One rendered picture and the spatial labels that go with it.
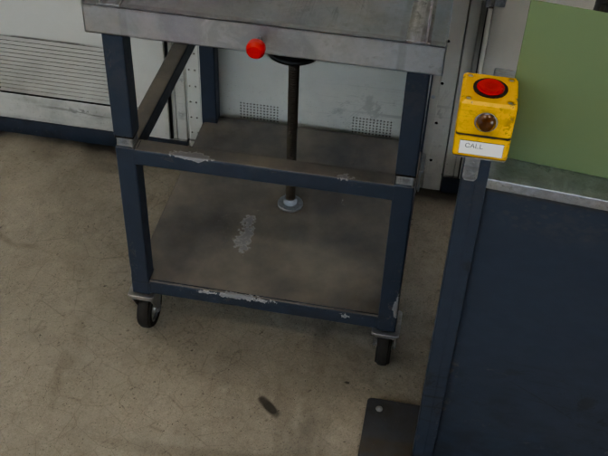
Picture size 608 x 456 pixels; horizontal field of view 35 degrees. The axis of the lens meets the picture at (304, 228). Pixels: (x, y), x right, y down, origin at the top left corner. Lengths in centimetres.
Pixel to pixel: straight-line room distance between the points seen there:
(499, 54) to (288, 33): 86
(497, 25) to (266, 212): 69
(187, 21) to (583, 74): 66
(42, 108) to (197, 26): 117
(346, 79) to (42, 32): 79
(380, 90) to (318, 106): 17
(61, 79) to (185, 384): 97
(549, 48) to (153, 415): 115
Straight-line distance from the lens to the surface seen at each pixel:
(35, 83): 276
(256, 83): 255
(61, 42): 264
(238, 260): 217
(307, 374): 218
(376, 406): 212
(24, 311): 237
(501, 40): 238
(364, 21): 168
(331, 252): 220
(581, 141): 153
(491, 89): 143
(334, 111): 255
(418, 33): 165
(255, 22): 166
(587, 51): 145
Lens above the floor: 167
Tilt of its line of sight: 42 degrees down
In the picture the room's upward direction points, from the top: 2 degrees clockwise
